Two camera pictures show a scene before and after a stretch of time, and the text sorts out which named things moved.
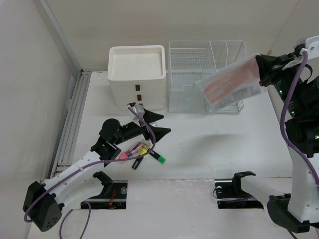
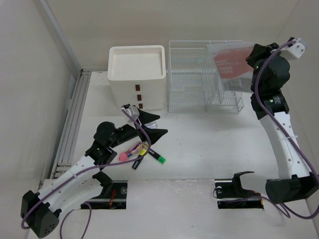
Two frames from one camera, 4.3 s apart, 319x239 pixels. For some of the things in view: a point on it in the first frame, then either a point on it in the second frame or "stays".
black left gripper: (151, 117) stays
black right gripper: (271, 67) -> (259, 51)
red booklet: (236, 83) -> (236, 73)
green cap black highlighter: (160, 158) stays
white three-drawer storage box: (137, 73) stays
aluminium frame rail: (79, 84) stays
